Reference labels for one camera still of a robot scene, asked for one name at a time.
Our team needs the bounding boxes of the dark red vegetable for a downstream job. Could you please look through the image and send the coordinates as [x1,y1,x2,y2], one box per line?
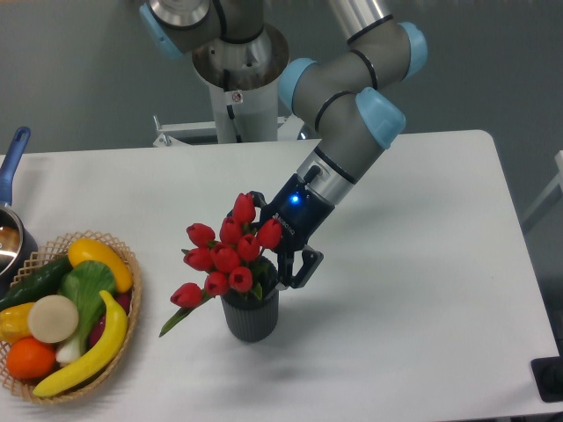
[88,293,131,349]

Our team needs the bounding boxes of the black device at table edge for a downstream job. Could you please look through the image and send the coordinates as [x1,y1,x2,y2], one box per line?
[530,356,562,403]

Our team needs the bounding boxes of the white furniture leg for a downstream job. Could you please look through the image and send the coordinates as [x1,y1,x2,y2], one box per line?
[521,150,562,233]

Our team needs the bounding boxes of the beige round disc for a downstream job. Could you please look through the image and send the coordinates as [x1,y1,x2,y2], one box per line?
[27,295,79,344]

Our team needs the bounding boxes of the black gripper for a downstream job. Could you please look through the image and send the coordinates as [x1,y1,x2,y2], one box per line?
[228,173,335,290]

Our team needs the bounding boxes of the green cucumber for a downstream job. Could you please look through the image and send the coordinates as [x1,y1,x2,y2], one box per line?
[1,255,73,310]

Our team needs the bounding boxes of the dark grey ribbed vase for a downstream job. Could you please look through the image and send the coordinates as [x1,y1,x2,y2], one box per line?
[220,256,281,344]

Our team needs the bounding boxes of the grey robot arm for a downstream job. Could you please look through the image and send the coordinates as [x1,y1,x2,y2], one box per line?
[140,1,428,295]

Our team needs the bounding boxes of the red tulip bouquet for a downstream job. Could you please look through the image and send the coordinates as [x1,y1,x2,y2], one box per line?
[159,215,282,336]

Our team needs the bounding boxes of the green bok choy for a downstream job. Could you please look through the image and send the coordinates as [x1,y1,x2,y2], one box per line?
[56,260,116,367]

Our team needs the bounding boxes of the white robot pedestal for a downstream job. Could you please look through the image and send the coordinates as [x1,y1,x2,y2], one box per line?
[153,81,316,147]

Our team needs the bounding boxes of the blue handled saucepan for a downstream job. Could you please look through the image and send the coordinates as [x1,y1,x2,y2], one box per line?
[1,127,38,297]

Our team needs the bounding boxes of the yellow squash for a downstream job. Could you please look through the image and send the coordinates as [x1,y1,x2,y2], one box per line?
[68,237,133,294]

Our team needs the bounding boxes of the orange fruit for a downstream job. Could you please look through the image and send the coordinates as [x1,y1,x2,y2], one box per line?
[6,337,55,380]

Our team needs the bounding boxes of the yellow bell pepper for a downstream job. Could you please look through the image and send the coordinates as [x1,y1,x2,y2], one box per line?
[1,302,34,344]

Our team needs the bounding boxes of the woven wicker basket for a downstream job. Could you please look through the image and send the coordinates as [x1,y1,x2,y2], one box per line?
[1,230,142,404]

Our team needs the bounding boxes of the yellow banana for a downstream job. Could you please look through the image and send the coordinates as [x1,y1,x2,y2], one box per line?
[33,290,128,398]

